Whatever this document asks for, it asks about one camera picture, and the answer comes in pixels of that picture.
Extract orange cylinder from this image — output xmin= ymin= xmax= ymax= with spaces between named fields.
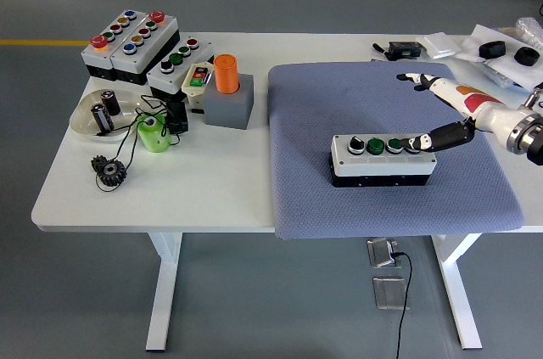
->
xmin=213 ymin=53 xmax=241 ymax=95

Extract black floor power cable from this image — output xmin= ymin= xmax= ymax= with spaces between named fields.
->
xmin=389 ymin=251 xmax=413 ymax=359

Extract green plastic cylinder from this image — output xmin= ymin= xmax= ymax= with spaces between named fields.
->
xmin=135 ymin=114 xmax=172 ymax=154

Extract large black gear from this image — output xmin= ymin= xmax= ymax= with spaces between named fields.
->
xmin=96 ymin=160 xmax=127 ymax=188

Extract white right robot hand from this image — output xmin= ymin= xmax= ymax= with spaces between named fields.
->
xmin=396 ymin=72 xmax=523 ymax=153

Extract grey-blue textured mat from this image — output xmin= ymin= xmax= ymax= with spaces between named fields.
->
xmin=266 ymin=60 xmax=526 ymax=241

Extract clear round dish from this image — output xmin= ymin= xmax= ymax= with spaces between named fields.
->
xmin=69 ymin=87 xmax=148 ymax=143

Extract bubble wrap roll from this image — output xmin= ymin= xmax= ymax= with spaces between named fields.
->
xmin=515 ymin=16 xmax=543 ymax=48

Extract cream red-green switch box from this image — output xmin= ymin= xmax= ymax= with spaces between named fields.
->
xmin=181 ymin=62 xmax=214 ymax=112

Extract thin black wire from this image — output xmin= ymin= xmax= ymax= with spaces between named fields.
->
xmin=93 ymin=94 xmax=183 ymax=194

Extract five-button control box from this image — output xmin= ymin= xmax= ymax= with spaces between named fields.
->
xmin=109 ymin=10 xmax=182 ymax=87
xmin=81 ymin=8 xmax=148 ymax=81

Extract metal floor socket with plug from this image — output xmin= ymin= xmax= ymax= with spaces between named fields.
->
xmin=367 ymin=238 xmax=400 ymax=268

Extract metal floor socket plate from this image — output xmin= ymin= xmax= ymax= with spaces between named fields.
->
xmin=372 ymin=276 xmax=411 ymax=311

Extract white flat box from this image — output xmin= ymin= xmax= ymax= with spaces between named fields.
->
xmin=415 ymin=31 xmax=462 ymax=59

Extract white table leg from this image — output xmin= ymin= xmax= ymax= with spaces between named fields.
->
xmin=431 ymin=233 xmax=484 ymax=351
xmin=145 ymin=232 xmax=183 ymax=352

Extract black device with green label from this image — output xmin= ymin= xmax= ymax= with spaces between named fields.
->
xmin=388 ymin=40 xmax=423 ymax=59

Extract four-button control box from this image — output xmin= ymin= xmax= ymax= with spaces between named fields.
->
xmin=146 ymin=36 xmax=216 ymax=102
xmin=329 ymin=133 xmax=438 ymax=189

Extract small black box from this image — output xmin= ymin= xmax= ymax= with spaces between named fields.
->
xmin=164 ymin=100 xmax=190 ymax=136

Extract white foam sheet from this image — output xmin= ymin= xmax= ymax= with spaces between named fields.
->
xmin=460 ymin=23 xmax=543 ymax=92

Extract grey block holder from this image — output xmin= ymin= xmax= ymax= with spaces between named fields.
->
xmin=202 ymin=73 xmax=255 ymax=130

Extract dark cylindrical capacitor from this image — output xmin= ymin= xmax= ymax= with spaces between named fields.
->
xmin=99 ymin=89 xmax=121 ymax=116
xmin=90 ymin=103 xmax=115 ymax=133

